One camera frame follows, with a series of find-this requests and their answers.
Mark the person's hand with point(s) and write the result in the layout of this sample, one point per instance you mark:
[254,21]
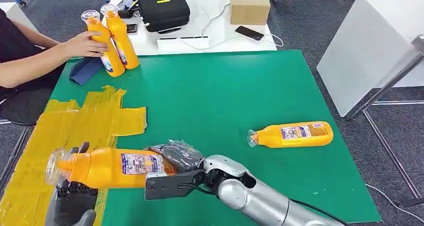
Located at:
[84,47]

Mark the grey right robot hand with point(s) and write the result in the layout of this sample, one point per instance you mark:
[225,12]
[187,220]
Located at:
[182,158]

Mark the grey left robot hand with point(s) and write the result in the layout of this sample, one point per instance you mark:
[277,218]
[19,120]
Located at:
[73,204]

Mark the orange drink bottle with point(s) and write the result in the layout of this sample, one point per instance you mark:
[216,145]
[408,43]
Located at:
[298,136]
[114,68]
[99,168]
[125,42]

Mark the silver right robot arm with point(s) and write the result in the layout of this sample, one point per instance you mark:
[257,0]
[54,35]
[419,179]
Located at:
[258,201]

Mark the dark blue cloth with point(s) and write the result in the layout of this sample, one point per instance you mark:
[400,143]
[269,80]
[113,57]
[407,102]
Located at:
[84,70]

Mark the small black smartphone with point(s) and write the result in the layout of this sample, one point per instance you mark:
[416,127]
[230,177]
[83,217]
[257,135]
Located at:
[131,28]

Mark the black handheld device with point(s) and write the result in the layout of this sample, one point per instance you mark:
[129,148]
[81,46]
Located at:
[127,7]

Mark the green table mat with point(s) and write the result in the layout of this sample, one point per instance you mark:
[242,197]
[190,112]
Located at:
[215,95]

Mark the yellow plastic sheet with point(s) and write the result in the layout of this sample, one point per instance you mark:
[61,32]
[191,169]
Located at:
[82,118]

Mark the person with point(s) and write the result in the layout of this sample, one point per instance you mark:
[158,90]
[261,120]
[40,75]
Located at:
[10,42]

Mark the black carrying case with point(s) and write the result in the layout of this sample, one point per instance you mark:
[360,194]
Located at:
[164,12]

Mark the white power strip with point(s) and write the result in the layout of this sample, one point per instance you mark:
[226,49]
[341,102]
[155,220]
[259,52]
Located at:
[182,43]

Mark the cardboard box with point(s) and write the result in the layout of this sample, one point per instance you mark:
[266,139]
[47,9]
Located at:
[250,7]

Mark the metal base frame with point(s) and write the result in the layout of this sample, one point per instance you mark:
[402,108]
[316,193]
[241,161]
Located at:
[392,153]

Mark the metal post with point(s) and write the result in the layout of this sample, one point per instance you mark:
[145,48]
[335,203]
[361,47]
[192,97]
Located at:
[384,85]

